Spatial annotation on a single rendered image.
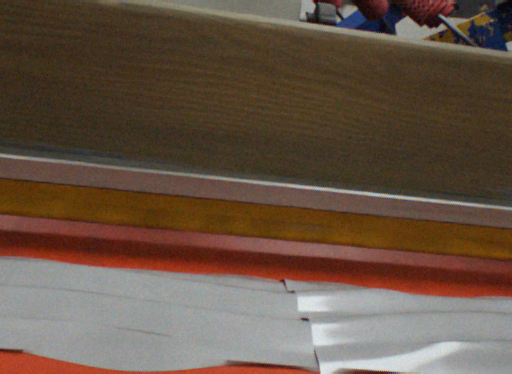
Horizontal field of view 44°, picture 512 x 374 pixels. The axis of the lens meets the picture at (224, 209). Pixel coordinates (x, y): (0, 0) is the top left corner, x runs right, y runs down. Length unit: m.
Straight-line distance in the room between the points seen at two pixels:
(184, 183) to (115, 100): 0.04
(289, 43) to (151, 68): 0.06
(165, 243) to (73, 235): 0.04
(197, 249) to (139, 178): 0.05
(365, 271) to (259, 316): 0.09
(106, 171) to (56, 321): 0.08
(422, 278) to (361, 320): 0.08
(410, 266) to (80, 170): 0.16
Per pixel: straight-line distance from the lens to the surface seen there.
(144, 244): 0.29
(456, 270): 0.34
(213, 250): 0.29
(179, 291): 0.24
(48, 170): 0.26
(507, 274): 0.35
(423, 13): 0.93
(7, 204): 0.30
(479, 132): 0.31
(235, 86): 0.27
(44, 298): 0.22
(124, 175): 0.26
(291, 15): 0.56
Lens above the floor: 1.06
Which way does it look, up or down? 18 degrees down
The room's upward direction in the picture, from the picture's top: 8 degrees clockwise
